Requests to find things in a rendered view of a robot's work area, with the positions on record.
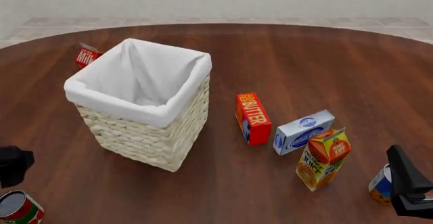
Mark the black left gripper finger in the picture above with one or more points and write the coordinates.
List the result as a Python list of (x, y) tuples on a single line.
[(13, 165)]

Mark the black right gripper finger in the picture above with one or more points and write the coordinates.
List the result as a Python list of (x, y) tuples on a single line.
[(407, 173)]

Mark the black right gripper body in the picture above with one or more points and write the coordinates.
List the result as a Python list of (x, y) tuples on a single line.
[(416, 206)]

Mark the red and green tomato tin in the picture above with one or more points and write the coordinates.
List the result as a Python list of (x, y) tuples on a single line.
[(23, 210)]

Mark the wicker basket with white liner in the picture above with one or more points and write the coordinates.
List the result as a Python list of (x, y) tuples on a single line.
[(142, 132)]

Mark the blue and orange tin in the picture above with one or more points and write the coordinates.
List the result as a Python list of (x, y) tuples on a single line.
[(381, 186)]

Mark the orange juice carton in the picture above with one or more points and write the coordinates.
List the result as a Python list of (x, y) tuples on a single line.
[(319, 163)]

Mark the pale blue cream cheese box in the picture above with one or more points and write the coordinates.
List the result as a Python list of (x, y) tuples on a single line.
[(301, 134)]

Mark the red milk carton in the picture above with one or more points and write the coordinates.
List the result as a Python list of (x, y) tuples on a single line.
[(84, 57)]

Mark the red butter box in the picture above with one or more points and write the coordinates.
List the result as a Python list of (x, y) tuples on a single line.
[(254, 117)]

